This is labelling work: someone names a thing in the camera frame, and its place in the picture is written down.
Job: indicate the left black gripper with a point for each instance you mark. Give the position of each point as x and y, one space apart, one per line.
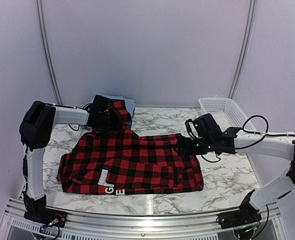
116 122

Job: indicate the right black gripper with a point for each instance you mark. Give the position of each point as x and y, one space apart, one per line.
189 150

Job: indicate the white plastic basket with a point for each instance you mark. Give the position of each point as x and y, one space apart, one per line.
225 111

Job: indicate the red black plaid shirt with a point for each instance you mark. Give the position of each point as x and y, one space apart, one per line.
124 163

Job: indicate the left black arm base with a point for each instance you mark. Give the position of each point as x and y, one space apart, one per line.
37 211

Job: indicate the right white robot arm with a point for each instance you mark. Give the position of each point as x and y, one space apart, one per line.
281 145

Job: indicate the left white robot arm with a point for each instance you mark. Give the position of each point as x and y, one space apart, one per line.
36 129

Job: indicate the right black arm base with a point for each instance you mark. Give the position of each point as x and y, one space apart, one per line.
246 214

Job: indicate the blue checked folded shirt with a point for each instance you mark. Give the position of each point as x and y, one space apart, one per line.
128 125

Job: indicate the light blue folded shirt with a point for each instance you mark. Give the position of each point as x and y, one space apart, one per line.
129 103

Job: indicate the aluminium front rail frame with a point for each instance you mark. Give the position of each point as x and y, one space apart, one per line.
78 225

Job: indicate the left aluminium corner post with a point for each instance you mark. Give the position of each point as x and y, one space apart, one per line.
46 51

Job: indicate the aluminium corner post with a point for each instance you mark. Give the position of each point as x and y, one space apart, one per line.
46 51
248 31

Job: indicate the right aluminium corner post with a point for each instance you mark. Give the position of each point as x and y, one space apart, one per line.
248 31

